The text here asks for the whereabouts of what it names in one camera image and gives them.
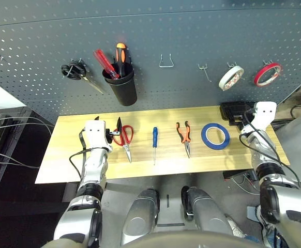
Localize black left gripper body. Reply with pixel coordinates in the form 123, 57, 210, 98
104, 128, 122, 144

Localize red handled scissors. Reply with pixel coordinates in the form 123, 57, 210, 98
113, 125, 134, 164

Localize blue handled screwdriver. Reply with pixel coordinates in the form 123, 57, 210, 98
152, 126, 159, 166

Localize orange black needle-nose pliers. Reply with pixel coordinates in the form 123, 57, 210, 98
175, 120, 192, 159

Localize blue tape roll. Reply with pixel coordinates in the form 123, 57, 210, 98
201, 122, 231, 150

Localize grey metal pegboard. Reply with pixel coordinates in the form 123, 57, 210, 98
0, 0, 301, 125

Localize black plastic cup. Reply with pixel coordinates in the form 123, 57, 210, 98
102, 61, 138, 106

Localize silver left robot leg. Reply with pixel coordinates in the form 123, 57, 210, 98
119, 188, 161, 246

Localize silver robot leg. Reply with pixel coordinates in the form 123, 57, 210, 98
119, 188, 161, 246
180, 185, 234, 236

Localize black equipment rack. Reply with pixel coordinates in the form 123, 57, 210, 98
0, 105, 55, 202

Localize black plastic tool case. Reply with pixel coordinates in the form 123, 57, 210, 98
220, 101, 255, 127

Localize cream white tape roll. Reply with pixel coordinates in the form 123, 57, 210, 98
218, 65, 245, 91

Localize silver right robot leg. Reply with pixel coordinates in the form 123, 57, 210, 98
180, 185, 234, 236

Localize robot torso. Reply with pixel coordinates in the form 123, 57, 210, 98
122, 229, 265, 248

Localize red tape roll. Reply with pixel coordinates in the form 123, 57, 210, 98
253, 63, 283, 87

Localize white sneaker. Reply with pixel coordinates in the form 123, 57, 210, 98
227, 215, 247, 238

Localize light grey cabinet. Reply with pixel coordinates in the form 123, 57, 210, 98
270, 103, 301, 181

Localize blue jeans leg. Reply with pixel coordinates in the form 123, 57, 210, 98
243, 204, 291, 248

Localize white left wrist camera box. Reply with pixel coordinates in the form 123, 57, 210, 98
84, 119, 114, 153

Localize black handled scissors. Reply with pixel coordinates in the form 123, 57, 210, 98
61, 58, 107, 95

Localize clear red handled screwdriver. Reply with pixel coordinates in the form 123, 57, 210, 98
93, 49, 121, 80

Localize orange black handled screwdriver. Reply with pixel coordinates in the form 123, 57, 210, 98
115, 42, 127, 78

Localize silver wire pliers holder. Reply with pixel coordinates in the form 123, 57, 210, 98
158, 53, 174, 68

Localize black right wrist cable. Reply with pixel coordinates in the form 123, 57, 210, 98
239, 108, 301, 189

